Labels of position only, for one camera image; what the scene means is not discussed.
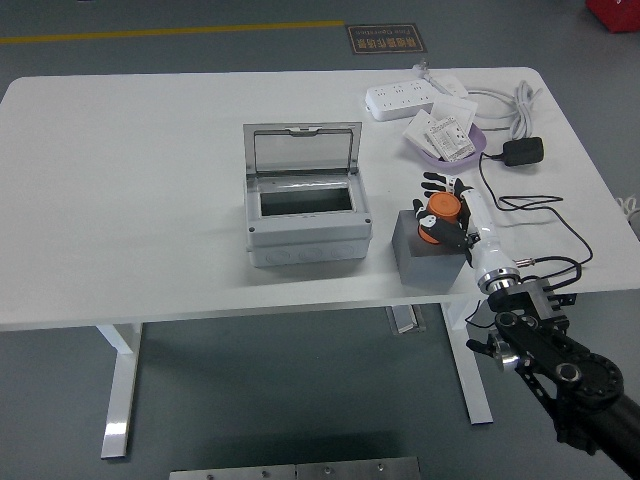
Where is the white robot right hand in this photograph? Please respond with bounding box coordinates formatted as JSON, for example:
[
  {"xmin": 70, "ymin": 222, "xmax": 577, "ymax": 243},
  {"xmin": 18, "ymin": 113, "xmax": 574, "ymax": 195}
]
[{"xmin": 412, "ymin": 171, "xmax": 515, "ymax": 282}]

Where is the orange cylindrical battery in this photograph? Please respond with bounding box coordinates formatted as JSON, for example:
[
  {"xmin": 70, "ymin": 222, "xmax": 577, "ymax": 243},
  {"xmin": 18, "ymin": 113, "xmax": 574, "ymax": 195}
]
[{"xmin": 417, "ymin": 192, "xmax": 464, "ymax": 246}]

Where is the transparent hinged box lid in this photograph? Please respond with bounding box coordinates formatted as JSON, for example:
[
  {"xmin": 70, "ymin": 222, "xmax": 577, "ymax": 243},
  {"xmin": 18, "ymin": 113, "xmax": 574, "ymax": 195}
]
[{"xmin": 242, "ymin": 120, "xmax": 364, "ymax": 184}]

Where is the grey plastic junction box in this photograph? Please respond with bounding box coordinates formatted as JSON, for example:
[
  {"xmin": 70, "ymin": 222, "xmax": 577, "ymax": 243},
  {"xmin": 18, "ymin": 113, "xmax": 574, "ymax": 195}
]
[{"xmin": 243, "ymin": 172, "xmax": 374, "ymax": 270}]

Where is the grey square block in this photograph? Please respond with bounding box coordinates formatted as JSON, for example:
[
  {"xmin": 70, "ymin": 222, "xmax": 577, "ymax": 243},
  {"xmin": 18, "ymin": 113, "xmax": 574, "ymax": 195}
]
[{"xmin": 391, "ymin": 208, "xmax": 467, "ymax": 291}]

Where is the purple plastic tray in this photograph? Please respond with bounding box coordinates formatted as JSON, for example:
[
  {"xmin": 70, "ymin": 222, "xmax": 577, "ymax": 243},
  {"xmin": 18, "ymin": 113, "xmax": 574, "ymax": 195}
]
[{"xmin": 407, "ymin": 122, "xmax": 489, "ymax": 176}]

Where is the black power adapter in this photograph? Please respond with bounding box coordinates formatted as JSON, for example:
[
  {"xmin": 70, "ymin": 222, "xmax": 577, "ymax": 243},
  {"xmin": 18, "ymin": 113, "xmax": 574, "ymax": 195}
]
[{"xmin": 502, "ymin": 136, "xmax": 546, "ymax": 169}]

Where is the grey table foot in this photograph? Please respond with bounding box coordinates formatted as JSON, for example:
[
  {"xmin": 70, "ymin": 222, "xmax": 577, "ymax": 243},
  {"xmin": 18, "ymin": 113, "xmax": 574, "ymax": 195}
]
[{"xmin": 384, "ymin": 303, "xmax": 427, "ymax": 335}]

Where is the white table leg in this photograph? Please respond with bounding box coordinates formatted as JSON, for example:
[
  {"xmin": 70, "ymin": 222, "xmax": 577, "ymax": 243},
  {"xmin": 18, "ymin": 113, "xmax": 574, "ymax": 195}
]
[
  {"xmin": 95, "ymin": 322, "xmax": 144, "ymax": 460},
  {"xmin": 439, "ymin": 299, "xmax": 495, "ymax": 426}
]

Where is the white charger adapter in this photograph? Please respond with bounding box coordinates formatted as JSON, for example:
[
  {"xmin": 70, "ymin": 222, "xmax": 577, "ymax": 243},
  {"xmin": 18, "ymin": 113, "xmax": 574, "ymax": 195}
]
[{"xmin": 429, "ymin": 72, "xmax": 470, "ymax": 99}]

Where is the white power strip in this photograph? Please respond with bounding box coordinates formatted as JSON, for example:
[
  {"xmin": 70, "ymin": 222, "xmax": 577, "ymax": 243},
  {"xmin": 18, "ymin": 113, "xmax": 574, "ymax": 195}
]
[{"xmin": 363, "ymin": 78, "xmax": 439, "ymax": 122}]

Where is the brown floor sign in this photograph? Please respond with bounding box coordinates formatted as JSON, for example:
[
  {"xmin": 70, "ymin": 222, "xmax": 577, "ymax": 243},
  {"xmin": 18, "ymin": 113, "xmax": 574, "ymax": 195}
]
[{"xmin": 346, "ymin": 22, "xmax": 429, "ymax": 56}]

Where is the red object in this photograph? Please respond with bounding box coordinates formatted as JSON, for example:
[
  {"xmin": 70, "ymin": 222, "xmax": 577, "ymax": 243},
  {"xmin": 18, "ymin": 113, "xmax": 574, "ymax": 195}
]
[{"xmin": 584, "ymin": 0, "xmax": 640, "ymax": 35}]

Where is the thin black cable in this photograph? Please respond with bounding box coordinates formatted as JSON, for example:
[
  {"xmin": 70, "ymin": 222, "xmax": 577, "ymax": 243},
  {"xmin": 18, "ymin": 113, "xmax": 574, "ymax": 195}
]
[{"xmin": 464, "ymin": 151, "xmax": 595, "ymax": 326}]

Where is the white power cable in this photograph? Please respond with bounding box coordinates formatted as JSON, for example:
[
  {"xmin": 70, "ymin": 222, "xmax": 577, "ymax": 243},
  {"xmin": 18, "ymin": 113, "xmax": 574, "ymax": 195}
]
[{"xmin": 464, "ymin": 79, "xmax": 544, "ymax": 141}]

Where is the white wall socket panel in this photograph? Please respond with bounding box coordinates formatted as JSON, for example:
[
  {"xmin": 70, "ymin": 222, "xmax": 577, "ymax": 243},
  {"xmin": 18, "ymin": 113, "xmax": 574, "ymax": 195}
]
[
  {"xmin": 430, "ymin": 94, "xmax": 479, "ymax": 126},
  {"xmin": 402, "ymin": 109, "xmax": 441, "ymax": 151}
]

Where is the white cable bundle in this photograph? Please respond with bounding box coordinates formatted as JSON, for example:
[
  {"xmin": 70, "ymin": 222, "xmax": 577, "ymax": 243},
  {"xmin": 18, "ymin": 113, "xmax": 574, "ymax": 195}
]
[{"xmin": 617, "ymin": 189, "xmax": 640, "ymax": 226}]

